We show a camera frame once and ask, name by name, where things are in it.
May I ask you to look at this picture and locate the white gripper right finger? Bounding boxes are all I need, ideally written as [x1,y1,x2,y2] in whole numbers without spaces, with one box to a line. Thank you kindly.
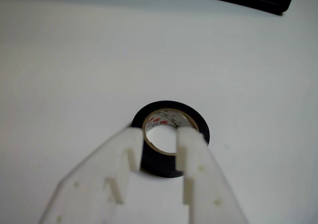
[175,126,249,224]

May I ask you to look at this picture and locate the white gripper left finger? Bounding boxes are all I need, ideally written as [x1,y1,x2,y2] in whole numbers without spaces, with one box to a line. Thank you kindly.
[38,126,144,224]

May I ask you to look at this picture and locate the black tape roll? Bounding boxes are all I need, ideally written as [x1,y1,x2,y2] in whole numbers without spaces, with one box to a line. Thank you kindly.
[131,100,211,179]

